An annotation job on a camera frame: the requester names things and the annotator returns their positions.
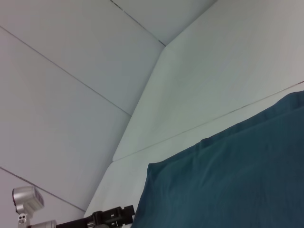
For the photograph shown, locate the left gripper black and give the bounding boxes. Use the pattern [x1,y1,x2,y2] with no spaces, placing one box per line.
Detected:
[56,205,136,228]

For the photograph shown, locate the teal t-shirt with pink print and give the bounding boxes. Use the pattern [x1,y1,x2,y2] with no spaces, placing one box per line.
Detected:
[131,90,304,228]

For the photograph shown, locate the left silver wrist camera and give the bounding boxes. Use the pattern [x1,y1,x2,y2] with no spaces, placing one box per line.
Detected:
[12,186,45,214]

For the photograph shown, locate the left silver camera mount bracket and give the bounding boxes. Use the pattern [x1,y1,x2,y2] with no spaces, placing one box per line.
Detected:
[16,212,29,226]

